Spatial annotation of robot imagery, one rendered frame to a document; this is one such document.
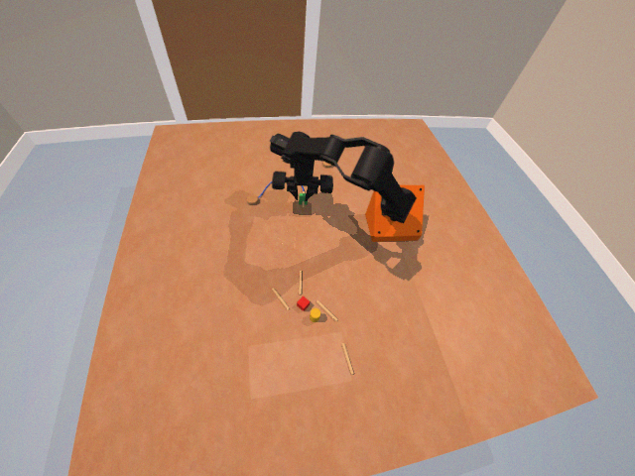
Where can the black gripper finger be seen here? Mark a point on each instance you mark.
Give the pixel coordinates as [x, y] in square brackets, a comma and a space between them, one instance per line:
[310, 192]
[294, 192]

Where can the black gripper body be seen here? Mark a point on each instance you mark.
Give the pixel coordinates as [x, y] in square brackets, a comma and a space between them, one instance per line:
[302, 177]

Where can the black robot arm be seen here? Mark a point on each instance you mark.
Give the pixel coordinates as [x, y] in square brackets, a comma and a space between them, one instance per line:
[373, 170]

